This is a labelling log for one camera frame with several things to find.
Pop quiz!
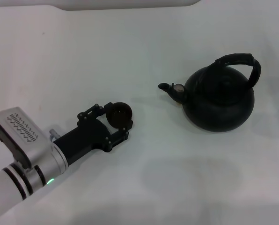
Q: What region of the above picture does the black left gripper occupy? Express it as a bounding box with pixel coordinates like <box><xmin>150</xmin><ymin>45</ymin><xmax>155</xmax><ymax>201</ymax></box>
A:
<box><xmin>52</xmin><ymin>102</ymin><xmax>135</xmax><ymax>165</ymax></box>

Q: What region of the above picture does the dark brown teacup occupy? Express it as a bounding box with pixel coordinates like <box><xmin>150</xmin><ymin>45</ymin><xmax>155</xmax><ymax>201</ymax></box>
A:
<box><xmin>105</xmin><ymin>102</ymin><xmax>133</xmax><ymax>129</ymax></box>

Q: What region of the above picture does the black round teapot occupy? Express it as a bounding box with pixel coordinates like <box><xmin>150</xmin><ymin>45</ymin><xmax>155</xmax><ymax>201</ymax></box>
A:
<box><xmin>157</xmin><ymin>52</ymin><xmax>262</xmax><ymax>133</ymax></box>

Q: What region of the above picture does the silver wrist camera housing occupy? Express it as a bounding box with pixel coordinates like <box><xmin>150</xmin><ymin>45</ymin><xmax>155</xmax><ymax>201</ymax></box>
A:
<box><xmin>0</xmin><ymin>106</ymin><xmax>54</xmax><ymax>170</ymax></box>

